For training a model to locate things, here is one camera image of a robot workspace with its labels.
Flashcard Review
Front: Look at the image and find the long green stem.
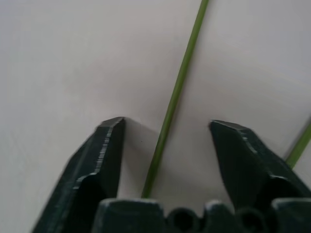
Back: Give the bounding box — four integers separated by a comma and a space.
141, 0, 311, 199

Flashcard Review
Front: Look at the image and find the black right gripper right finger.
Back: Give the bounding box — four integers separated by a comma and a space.
209, 119, 311, 216

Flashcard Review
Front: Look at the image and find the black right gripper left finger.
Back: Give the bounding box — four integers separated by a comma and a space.
32, 116, 126, 233

